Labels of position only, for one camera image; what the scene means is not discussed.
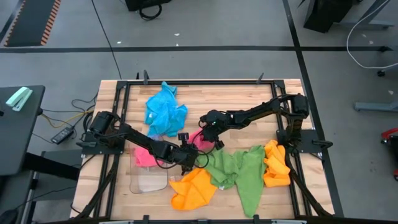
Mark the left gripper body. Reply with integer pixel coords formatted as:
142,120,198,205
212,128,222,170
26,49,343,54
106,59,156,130
169,143,200,169

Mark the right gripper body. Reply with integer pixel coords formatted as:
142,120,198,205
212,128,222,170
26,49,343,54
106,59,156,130
207,110,233,140

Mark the pink microfiber towel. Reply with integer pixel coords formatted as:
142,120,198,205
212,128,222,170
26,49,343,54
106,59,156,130
188,129,216,152
134,146,165,168

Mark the blue microfiber towel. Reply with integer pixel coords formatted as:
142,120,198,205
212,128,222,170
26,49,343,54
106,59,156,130
148,104,188,138
144,81,178,128

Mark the clear plastic bin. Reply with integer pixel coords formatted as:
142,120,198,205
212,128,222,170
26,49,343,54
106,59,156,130
129,141,169,194

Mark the orange microfiber towel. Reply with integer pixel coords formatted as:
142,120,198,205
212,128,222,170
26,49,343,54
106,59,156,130
169,167,218,212
263,139,292,188

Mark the green microfiber towel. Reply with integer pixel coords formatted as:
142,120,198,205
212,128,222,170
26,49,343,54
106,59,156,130
195,144,267,218

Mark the black power adapter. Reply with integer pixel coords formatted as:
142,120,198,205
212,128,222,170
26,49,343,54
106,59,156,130
50,126,75,146

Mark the black table crossbeam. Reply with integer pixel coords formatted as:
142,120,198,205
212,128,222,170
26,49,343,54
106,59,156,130
23,151,81,181

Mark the black box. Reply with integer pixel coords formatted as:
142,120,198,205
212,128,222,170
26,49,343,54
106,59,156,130
125,0,172,12

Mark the black cabinet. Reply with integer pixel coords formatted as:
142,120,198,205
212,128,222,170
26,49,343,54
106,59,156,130
303,0,363,34

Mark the grey desk foot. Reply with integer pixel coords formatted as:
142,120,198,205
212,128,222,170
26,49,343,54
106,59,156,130
354,101,398,113

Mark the black side table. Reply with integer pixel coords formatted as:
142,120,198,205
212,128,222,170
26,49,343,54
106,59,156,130
0,85,46,177

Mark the red cart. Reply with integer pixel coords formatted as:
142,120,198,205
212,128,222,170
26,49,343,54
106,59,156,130
381,127,398,182

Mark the mint green stapler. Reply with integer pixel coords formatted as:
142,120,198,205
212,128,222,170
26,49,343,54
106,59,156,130
5,86,34,112

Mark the black orange-edged floor mat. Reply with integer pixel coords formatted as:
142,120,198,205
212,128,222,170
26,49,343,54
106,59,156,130
2,0,62,48

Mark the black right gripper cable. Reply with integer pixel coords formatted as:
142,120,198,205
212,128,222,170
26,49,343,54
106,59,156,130
191,119,218,156

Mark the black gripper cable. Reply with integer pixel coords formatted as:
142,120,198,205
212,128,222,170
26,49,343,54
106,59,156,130
154,149,210,170
191,119,218,156

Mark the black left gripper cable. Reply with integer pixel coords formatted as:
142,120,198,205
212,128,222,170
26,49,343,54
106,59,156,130
154,149,210,170

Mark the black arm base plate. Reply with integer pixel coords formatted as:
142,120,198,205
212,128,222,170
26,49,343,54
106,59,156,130
276,129,334,154
81,141,126,156

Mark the yellow cable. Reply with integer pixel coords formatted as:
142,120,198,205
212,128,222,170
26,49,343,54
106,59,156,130
40,108,95,129

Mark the black coiled cable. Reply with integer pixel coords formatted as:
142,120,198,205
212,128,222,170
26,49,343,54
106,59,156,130
138,2,163,21

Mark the thin black floor cable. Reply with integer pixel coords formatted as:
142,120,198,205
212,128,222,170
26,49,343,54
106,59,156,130
91,0,123,80

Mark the white floor cable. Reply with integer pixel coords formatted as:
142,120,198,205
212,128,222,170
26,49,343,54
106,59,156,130
346,0,398,70

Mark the grey desk frame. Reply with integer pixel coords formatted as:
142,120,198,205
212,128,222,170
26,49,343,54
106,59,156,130
338,0,396,29

